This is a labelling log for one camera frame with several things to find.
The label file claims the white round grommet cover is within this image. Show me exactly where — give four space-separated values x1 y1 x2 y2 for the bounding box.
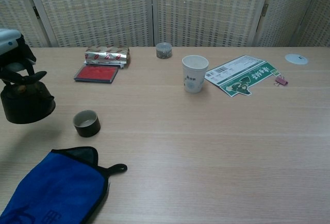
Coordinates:
285 53 309 66

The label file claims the pink binder clip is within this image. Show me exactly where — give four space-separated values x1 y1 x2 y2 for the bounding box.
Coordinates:
274 76 289 87

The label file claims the dark ceramic tea cup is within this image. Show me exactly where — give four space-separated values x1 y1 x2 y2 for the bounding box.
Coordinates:
73 110 102 138

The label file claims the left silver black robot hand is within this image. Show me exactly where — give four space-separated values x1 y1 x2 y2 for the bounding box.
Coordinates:
0 28 48 85

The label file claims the red ink pad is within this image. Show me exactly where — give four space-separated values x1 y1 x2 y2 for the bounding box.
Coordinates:
74 64 119 84

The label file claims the silver red foil packet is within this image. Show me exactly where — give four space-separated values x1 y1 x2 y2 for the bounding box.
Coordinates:
84 45 131 70

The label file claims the green white flat package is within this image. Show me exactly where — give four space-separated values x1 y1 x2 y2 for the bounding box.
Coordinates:
205 55 281 98

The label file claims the black teapot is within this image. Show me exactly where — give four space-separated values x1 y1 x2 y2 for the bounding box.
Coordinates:
0 81 56 125

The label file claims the blue cloth with black trim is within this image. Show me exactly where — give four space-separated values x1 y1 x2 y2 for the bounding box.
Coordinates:
0 146 128 224

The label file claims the woven folding screen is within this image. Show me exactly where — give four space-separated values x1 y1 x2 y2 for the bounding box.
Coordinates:
0 0 330 49

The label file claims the white paper cup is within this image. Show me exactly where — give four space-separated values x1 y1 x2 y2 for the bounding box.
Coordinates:
181 55 209 94

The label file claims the small clear round jar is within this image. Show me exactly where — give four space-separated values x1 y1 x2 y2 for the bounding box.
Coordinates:
156 42 173 60

